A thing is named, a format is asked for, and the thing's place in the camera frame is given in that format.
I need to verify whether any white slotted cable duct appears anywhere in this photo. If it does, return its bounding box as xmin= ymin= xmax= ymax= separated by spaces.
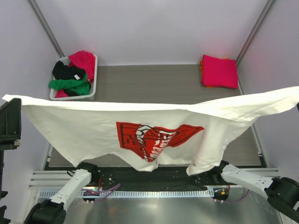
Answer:
xmin=38 ymin=189 xmax=214 ymax=199

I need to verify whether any folded pink t-shirt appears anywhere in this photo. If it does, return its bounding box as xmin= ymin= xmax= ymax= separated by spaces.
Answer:
xmin=199 ymin=55 xmax=238 ymax=89

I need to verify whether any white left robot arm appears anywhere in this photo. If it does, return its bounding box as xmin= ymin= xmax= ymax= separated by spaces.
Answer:
xmin=0 ymin=97 xmax=100 ymax=224

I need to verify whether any white printed t-shirt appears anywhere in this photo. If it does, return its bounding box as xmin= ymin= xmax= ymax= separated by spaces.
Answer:
xmin=1 ymin=85 xmax=299 ymax=176

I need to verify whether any aluminium front rail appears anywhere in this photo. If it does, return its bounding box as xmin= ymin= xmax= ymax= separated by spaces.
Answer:
xmin=28 ymin=168 xmax=280 ymax=189

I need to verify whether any aluminium frame post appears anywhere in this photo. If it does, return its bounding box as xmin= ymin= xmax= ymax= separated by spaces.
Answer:
xmin=27 ymin=0 xmax=65 ymax=57
xmin=236 ymin=0 xmax=277 ymax=66

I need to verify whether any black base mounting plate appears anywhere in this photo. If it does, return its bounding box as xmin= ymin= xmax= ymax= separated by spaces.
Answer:
xmin=87 ymin=167 xmax=228 ymax=192

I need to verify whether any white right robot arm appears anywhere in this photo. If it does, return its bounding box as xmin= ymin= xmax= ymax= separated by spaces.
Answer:
xmin=210 ymin=161 xmax=299 ymax=222

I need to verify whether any crumpled green t-shirt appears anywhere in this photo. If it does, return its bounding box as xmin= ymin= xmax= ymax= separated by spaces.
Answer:
xmin=48 ymin=74 xmax=91 ymax=96

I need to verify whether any crumpled pink t-shirt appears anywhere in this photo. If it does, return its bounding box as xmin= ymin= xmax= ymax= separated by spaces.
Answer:
xmin=68 ymin=50 xmax=96 ymax=81

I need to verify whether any right aluminium frame post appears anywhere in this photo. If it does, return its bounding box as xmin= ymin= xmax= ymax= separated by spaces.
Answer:
xmin=236 ymin=0 xmax=277 ymax=66

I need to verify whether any left aluminium frame post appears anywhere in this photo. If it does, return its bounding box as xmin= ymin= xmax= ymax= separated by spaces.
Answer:
xmin=27 ymin=0 xmax=65 ymax=57

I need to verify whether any crumpled black t-shirt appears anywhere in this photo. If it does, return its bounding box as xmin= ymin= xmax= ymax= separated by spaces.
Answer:
xmin=52 ymin=61 xmax=86 ymax=80

